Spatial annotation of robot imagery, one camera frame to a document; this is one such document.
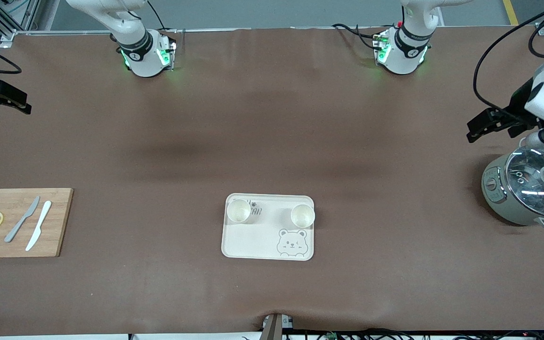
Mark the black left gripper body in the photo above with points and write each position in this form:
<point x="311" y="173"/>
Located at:
<point x="516" y="111"/>

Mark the white plastic cup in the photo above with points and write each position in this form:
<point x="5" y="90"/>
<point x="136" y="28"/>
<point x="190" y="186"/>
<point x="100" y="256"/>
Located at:
<point x="302" y="216"/>
<point x="239" y="212"/>

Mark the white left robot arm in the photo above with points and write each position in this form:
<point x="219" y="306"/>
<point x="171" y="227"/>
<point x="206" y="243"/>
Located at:
<point x="409" y="52"/>

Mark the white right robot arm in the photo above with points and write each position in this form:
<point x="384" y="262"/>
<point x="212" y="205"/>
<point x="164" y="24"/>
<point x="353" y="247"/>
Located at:
<point x="135" y="47"/>

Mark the grey-green electric cooking pot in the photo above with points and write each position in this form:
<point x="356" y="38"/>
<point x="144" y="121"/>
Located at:
<point x="498" y="198"/>

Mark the glass pot lid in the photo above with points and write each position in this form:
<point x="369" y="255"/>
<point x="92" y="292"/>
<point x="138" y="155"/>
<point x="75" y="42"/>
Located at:
<point x="527" y="189"/>

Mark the white plastic knife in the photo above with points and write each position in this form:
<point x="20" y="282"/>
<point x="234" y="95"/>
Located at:
<point x="44" y="215"/>

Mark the wooden cutting board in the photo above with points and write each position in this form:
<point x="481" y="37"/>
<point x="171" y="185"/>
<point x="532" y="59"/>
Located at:
<point x="59" y="222"/>

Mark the grey plastic knife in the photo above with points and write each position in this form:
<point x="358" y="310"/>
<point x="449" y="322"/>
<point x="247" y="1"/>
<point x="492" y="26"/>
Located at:
<point x="14" y="231"/>

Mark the cream bear print tray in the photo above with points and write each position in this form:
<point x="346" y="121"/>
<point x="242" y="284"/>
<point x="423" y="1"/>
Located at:
<point x="262" y="238"/>

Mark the metal table clamp bracket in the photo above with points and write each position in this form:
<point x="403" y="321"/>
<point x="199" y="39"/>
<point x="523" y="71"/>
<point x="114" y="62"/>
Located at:
<point x="272" y="330"/>

